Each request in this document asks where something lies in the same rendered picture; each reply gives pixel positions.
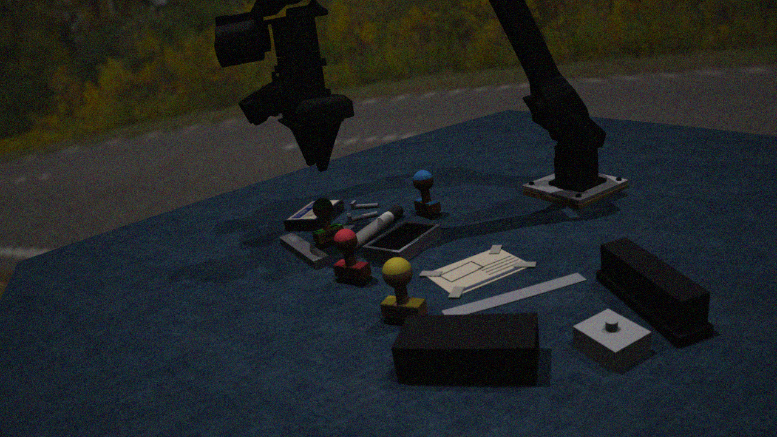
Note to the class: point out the rubber stamp with blue knob handle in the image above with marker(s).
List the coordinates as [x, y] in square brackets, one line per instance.
[425, 206]

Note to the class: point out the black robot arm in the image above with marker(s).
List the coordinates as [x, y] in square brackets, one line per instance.
[553, 102]

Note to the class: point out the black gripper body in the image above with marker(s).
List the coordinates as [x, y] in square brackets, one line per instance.
[316, 103]

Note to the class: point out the red rubber stamp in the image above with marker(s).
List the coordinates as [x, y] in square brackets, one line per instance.
[348, 270]

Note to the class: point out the yellow-topped rubber stamp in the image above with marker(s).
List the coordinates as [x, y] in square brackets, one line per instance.
[397, 272]

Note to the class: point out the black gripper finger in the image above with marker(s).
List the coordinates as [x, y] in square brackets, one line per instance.
[321, 138]
[301, 138]

